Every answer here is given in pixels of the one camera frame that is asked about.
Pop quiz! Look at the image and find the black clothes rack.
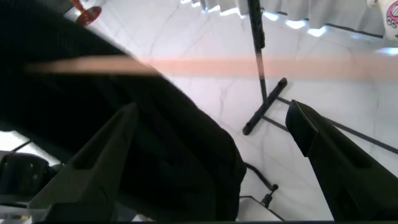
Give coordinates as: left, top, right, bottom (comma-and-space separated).
242, 0, 398, 156

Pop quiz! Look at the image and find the black garment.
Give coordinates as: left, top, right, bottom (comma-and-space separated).
0, 0, 247, 222

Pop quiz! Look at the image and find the white curtain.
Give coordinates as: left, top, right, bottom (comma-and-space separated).
180, 0, 386, 37

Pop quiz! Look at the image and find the pink clothes hanger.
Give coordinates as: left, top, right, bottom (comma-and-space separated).
26, 55, 398, 80

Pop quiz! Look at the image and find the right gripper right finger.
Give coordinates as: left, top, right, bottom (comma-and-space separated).
285, 99, 398, 222

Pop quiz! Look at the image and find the black cable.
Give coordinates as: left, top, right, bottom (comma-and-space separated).
245, 162, 280, 208

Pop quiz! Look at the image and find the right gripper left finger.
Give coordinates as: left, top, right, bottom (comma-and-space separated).
27, 101, 139, 222

